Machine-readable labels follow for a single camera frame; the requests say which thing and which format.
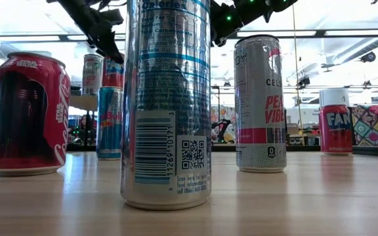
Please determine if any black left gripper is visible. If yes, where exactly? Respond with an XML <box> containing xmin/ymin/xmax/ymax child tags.
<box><xmin>78</xmin><ymin>9</ymin><xmax>125</xmax><ymax>66</ymax></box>

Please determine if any white slim energy drink can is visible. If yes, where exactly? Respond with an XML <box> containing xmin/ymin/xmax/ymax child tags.
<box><xmin>82</xmin><ymin>54</ymin><xmax>104</xmax><ymax>97</ymax></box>

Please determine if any wooden shelf with black legs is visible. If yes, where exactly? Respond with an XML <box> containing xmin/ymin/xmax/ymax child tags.
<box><xmin>68</xmin><ymin>95</ymin><xmax>100</xmax><ymax>148</ymax></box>

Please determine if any black ceiling light track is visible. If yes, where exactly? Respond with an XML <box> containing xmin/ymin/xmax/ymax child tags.
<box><xmin>0</xmin><ymin>28</ymin><xmax>378</xmax><ymax>43</ymax></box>

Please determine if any silver Red Bull can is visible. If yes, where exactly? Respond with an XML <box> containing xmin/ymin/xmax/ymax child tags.
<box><xmin>119</xmin><ymin>0</ymin><xmax>213</xmax><ymax>212</ymax></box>

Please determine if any blue Red Bull can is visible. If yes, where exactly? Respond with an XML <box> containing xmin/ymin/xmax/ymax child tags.
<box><xmin>96</xmin><ymin>86</ymin><xmax>124</xmax><ymax>161</ymax></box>

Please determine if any Celsius Peach Vibe can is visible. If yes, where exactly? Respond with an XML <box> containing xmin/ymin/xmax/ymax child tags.
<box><xmin>233</xmin><ymin>34</ymin><xmax>287</xmax><ymax>174</ymax></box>

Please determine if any colourful cartoon poster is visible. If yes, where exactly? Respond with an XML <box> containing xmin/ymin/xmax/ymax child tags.
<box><xmin>211</xmin><ymin>104</ymin><xmax>236</xmax><ymax>145</ymax></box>

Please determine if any Star Wars Coca-Cola can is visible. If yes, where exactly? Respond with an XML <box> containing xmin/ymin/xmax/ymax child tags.
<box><xmin>0</xmin><ymin>51</ymin><xmax>72</xmax><ymax>178</ymax></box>

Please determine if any white cylindrical object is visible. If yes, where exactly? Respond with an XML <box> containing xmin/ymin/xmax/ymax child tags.
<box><xmin>318</xmin><ymin>87</ymin><xmax>350</xmax><ymax>108</ymax></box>

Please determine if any black hanging ceiling device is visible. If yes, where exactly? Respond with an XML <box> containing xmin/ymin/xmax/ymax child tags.
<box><xmin>360</xmin><ymin>51</ymin><xmax>377</xmax><ymax>64</ymax></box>

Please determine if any colourful patchwork panel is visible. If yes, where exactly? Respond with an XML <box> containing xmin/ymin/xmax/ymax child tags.
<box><xmin>349</xmin><ymin>104</ymin><xmax>378</xmax><ymax>148</ymax></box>

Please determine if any silver ventilation duct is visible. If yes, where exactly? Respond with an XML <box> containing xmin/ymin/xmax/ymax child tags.
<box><xmin>331</xmin><ymin>35</ymin><xmax>378</xmax><ymax>65</ymax></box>

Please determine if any black aluminium table frame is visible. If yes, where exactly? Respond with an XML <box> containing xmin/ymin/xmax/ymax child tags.
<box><xmin>0</xmin><ymin>143</ymin><xmax>378</xmax><ymax>159</ymax></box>

